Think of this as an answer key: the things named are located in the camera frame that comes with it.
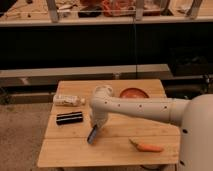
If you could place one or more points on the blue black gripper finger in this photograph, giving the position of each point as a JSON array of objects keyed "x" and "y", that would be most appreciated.
[{"x": 92, "y": 135}]

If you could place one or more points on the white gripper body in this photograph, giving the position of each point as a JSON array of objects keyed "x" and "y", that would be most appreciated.
[{"x": 98, "y": 118}]

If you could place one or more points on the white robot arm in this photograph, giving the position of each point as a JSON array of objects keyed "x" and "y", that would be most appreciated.
[{"x": 194, "y": 117}]

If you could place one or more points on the wooden table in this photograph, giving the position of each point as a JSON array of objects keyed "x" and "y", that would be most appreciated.
[{"x": 66, "y": 146}]

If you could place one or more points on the orange plate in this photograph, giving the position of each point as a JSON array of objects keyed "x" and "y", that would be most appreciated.
[{"x": 133, "y": 93}]

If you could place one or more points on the white plastic bottle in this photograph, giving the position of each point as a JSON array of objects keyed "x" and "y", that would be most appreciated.
[{"x": 68, "y": 100}]

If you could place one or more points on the orange toy carrot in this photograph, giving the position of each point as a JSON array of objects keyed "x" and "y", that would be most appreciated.
[{"x": 146, "y": 147}]

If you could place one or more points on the wooden shelf with clutter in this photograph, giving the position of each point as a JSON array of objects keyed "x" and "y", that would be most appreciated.
[{"x": 20, "y": 13}]

